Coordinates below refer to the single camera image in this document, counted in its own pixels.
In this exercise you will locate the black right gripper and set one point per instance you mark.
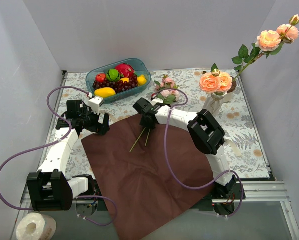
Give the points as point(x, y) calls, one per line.
point(148, 122)

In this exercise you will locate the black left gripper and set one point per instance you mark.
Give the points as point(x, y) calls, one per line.
point(102, 124)

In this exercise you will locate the pink artificial flower bunch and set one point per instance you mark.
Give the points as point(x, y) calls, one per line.
point(166, 92)

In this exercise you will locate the dark red wrapping paper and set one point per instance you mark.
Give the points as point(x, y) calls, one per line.
point(140, 183)

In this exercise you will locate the peach rose stem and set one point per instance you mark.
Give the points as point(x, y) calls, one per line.
point(268, 43)
point(216, 82)

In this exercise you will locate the cream printed ribbon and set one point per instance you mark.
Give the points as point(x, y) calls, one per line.
point(234, 147)

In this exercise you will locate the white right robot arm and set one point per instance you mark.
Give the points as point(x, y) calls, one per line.
point(207, 134)

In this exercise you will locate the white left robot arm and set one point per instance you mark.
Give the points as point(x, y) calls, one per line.
point(48, 188)

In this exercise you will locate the white ribbed ceramic vase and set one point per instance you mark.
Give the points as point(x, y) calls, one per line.
point(213, 103)

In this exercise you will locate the yellow mango toy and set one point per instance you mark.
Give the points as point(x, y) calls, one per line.
point(105, 92)

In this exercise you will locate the yellow lemon toy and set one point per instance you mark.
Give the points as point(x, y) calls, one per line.
point(141, 80)

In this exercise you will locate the dark red grape bunch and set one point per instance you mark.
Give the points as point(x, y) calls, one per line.
point(124, 84)

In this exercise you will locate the red apple toy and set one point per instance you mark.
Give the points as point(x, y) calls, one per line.
point(101, 77)

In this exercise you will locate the teal plastic fruit basket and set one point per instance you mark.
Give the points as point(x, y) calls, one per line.
point(139, 68)

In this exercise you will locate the green watermelon toy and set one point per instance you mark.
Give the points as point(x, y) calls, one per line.
point(113, 75)

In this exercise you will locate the red dragon fruit toy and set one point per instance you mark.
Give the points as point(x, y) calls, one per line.
point(125, 70)

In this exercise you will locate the white toilet paper roll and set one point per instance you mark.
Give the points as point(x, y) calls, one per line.
point(36, 226)

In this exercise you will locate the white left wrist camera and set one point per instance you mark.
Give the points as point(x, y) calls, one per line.
point(95, 103)

